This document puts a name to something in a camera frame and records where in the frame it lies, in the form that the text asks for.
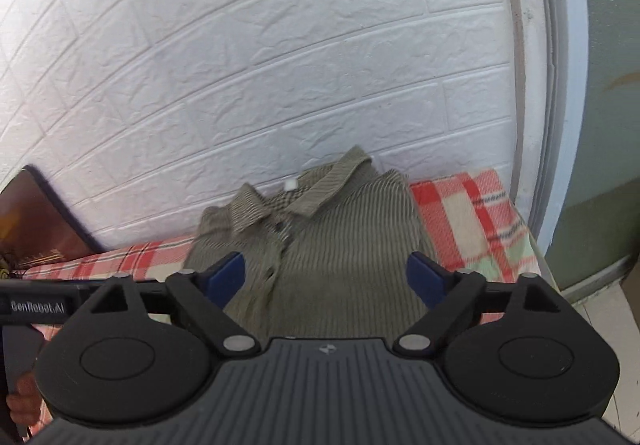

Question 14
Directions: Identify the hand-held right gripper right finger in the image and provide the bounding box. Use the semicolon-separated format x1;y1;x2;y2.
392;251;576;358

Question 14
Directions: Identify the dark wooden headboard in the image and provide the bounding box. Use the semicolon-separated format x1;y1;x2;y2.
0;165;104;271

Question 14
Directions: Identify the red plaid blanket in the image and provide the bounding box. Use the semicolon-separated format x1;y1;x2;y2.
20;167;539;342

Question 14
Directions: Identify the white door frame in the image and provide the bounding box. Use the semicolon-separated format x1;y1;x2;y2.
499;0;572;247

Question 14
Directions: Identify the green striped shirt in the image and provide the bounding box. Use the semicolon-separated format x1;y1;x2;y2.
182;147;442;341

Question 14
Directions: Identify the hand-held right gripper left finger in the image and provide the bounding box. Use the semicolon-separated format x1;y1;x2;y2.
75;251;263;358

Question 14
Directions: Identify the blue painted glass panel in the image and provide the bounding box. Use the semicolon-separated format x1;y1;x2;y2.
544;0;640;292

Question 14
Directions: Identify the person's left hand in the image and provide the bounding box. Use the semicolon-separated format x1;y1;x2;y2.
5;365;44;427

